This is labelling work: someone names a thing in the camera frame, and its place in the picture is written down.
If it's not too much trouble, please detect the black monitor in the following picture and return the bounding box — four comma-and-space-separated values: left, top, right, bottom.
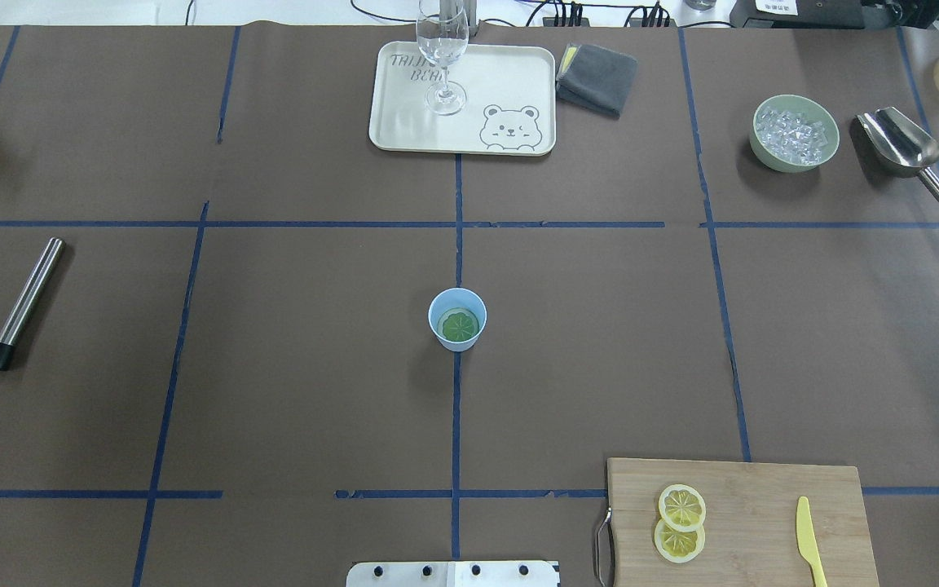
728, 1, 939, 30

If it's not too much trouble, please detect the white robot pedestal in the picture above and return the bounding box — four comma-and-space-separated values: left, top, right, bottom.
346, 560, 562, 586

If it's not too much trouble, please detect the light blue cup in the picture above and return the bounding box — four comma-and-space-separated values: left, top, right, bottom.
427, 289, 488, 353

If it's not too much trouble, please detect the clear wine glass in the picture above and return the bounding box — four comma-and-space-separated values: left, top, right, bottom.
415, 1, 470, 116

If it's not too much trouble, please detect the metal ice scoop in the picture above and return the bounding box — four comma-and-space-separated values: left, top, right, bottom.
856, 107, 939, 204

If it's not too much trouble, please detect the bamboo cutting board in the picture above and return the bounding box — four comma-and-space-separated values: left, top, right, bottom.
605, 457, 879, 586

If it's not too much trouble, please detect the green bowl of ice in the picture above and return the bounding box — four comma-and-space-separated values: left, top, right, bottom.
749, 95, 840, 172

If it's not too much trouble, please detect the grey folded cloth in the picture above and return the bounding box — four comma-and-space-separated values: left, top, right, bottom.
555, 43, 640, 119

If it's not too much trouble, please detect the cream bear tray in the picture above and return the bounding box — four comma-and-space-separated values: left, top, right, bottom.
368, 42, 558, 157

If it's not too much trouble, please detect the metal muddler rod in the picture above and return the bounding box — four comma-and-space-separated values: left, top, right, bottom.
0, 237, 66, 371

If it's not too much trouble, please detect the black power strip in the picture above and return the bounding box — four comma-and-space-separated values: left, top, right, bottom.
525, 1, 677, 29

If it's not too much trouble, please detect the yellow plastic knife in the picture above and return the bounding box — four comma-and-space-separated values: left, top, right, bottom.
795, 497, 828, 587

